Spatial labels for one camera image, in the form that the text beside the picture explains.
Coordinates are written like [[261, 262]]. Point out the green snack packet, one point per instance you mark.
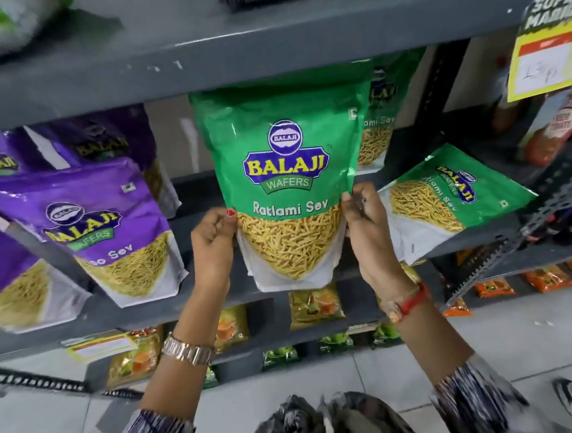
[[281, 141], [454, 194], [385, 96]]

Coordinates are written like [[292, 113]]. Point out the person's right forearm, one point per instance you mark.
[[426, 335]]

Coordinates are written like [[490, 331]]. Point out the person's left forearm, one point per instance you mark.
[[187, 336]]

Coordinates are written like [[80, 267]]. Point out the metal wristwatch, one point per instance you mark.
[[188, 350]]

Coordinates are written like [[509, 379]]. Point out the yellow shelf label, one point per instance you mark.
[[100, 347]]

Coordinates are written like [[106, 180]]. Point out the perforated grey shelf rack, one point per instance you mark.
[[533, 228]]

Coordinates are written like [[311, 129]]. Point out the patterned dark garment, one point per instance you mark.
[[366, 421]]

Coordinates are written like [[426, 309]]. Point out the person's right thumb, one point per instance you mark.
[[351, 210]]

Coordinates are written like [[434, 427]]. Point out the yellow hanging price tag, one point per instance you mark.
[[546, 48]]

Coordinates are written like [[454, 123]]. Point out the small green food packet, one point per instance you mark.
[[280, 357], [386, 334], [336, 342], [210, 378]]

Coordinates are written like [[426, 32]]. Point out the person's left thumb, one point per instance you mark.
[[228, 222]]

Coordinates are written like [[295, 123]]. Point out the grey metal shelf rack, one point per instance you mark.
[[160, 52]]

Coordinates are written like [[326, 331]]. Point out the red snack packet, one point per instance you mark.
[[556, 129]]

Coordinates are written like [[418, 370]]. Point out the red wrist band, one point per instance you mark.
[[410, 303]]

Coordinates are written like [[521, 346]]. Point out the yellow food packet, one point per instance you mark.
[[133, 361], [315, 307], [411, 273], [231, 328]]

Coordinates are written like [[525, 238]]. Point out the person's left hand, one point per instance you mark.
[[213, 257]]

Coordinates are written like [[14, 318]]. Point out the person's right hand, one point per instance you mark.
[[375, 247]]

